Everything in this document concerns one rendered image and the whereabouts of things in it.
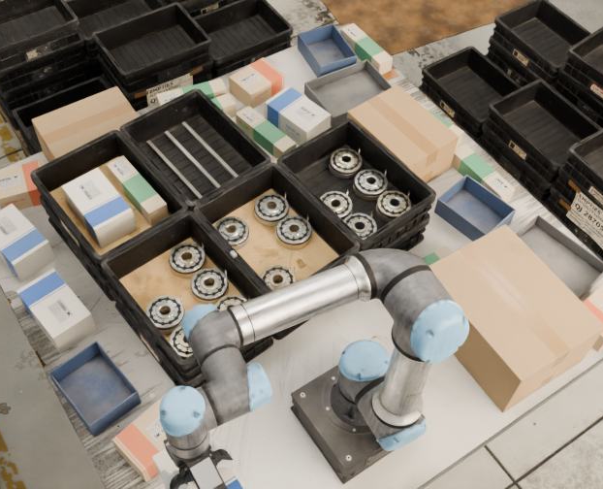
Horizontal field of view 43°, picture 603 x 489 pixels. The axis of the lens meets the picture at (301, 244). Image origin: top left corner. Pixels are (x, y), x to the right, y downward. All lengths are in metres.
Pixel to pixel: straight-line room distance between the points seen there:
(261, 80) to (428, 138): 0.66
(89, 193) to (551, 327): 1.33
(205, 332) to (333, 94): 1.61
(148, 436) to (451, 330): 0.92
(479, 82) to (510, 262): 1.57
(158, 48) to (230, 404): 2.28
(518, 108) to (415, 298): 2.07
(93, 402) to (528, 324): 1.18
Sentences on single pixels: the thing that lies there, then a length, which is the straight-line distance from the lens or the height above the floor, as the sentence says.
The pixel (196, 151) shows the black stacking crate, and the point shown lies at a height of 0.83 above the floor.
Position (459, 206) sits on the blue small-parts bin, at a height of 0.70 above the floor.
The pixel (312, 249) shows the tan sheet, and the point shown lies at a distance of 2.23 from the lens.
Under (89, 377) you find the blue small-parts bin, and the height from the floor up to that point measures 0.70.
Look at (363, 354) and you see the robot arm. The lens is 1.84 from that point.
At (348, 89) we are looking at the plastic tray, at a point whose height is 0.70.
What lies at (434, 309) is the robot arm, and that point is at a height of 1.45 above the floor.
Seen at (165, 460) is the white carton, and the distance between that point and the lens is 1.62.
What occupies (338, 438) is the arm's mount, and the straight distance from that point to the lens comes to 1.99.
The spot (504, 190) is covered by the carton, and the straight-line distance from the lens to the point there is 2.57.
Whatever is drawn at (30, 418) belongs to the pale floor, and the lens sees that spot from 3.01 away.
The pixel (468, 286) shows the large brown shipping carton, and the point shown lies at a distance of 2.14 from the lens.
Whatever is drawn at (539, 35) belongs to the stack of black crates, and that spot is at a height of 0.38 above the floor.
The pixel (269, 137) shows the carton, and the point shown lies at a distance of 2.61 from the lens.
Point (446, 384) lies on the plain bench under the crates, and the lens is 2.21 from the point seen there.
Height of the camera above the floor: 2.65
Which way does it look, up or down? 54 degrees down
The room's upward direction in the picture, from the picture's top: 3 degrees clockwise
